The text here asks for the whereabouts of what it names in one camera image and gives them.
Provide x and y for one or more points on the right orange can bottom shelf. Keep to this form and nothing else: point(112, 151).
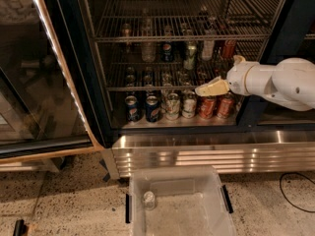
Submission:
point(225, 105)

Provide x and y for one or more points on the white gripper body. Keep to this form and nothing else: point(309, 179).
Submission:
point(236, 78)

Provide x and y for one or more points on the white green can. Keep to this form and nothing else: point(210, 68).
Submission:
point(172, 106)
point(189, 105)

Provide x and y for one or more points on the right white green can bottom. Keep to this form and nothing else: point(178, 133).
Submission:
point(189, 105)

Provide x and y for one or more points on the open glass fridge door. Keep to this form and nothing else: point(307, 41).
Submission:
point(43, 107)

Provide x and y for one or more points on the clear bottle middle shelf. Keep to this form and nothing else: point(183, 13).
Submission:
point(148, 47)

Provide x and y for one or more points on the white can middle shelf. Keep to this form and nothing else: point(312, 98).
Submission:
point(208, 49)

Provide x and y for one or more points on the right pepsi can bottom shelf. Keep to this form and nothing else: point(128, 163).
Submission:
point(152, 108)

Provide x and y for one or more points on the orange can shelf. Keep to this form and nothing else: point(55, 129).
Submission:
point(207, 106)
point(225, 105)

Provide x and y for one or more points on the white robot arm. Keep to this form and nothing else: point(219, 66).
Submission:
point(290, 84)

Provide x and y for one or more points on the clear plastic storage bin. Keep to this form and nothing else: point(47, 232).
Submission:
point(190, 201)

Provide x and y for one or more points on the pepsi can middle shelf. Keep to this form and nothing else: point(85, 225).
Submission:
point(167, 52)

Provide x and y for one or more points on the black object floor corner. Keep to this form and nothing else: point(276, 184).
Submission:
point(19, 228)

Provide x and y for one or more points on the clear glass in bin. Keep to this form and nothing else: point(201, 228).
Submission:
point(149, 200)

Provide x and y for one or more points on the red coke can shelf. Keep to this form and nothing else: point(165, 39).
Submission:
point(228, 48)

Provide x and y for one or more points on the middle wire shelf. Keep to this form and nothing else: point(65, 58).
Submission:
point(127, 71)

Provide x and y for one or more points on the top wire shelf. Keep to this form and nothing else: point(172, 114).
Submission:
point(179, 20)

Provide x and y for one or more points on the wire shelf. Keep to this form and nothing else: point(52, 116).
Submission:
point(127, 71)
point(179, 20)

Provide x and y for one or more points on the green can middle shelf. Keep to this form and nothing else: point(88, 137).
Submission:
point(190, 55)

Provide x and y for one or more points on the left white green can bottom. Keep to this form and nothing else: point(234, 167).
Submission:
point(172, 106)

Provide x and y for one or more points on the left orange can bottom shelf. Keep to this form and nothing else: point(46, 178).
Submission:
point(207, 106)

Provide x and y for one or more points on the stainless steel fridge cabinet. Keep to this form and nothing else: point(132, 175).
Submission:
point(257, 136)

